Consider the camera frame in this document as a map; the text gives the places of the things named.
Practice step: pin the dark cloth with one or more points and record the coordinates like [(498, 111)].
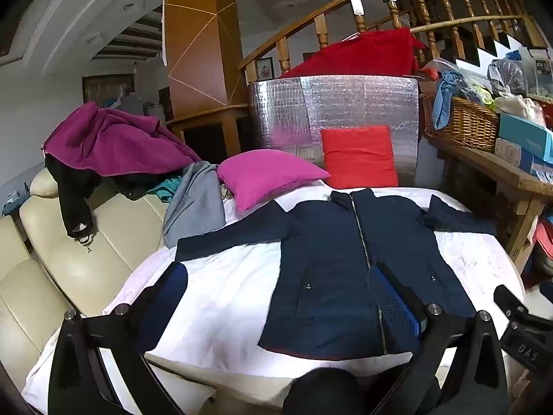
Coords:
[(319, 393)]

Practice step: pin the white and blue box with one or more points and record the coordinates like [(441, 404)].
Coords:
[(518, 158)]

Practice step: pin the red blanket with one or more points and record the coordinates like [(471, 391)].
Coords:
[(367, 54)]

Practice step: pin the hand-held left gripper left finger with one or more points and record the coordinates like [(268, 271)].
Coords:
[(173, 283)]

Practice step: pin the dark plastic bag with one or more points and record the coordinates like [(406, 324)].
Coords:
[(507, 75)]

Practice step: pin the small framed picture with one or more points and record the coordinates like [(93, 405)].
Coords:
[(264, 69)]

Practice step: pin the teal cardboard box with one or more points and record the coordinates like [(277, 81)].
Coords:
[(527, 134)]

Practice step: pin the light blue cloth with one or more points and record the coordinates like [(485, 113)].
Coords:
[(445, 99)]

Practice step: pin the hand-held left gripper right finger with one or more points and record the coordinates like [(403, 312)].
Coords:
[(395, 307)]

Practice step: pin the magenta pillow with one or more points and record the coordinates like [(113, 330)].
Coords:
[(268, 177)]

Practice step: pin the cream leather sofa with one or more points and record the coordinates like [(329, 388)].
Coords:
[(86, 250)]

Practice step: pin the wooden column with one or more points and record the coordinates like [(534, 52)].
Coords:
[(198, 52)]

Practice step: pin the black garment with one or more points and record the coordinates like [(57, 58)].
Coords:
[(71, 199)]

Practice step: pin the grey garment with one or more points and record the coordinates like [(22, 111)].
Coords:
[(194, 203)]

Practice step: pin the wooden side table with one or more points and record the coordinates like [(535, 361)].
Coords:
[(510, 177)]

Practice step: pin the teal garment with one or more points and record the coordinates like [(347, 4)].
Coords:
[(166, 188)]

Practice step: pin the cream plastic bag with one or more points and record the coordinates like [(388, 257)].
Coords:
[(520, 108)]

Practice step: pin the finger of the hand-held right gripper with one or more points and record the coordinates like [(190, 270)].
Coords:
[(510, 300)]

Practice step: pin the white fleece blanket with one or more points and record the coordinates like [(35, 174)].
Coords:
[(224, 302)]

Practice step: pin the purple jacket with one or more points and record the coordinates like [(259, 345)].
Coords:
[(116, 138)]

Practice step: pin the silver foil insulation panel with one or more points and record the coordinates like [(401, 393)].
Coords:
[(345, 103)]

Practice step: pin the red pillow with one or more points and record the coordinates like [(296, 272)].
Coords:
[(358, 158)]

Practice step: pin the wooden stair railing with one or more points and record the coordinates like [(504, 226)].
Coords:
[(302, 21)]

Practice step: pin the wicker basket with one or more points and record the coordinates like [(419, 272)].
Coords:
[(466, 125)]

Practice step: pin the navy blue zip jacket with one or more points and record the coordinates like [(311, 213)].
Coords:
[(328, 268)]

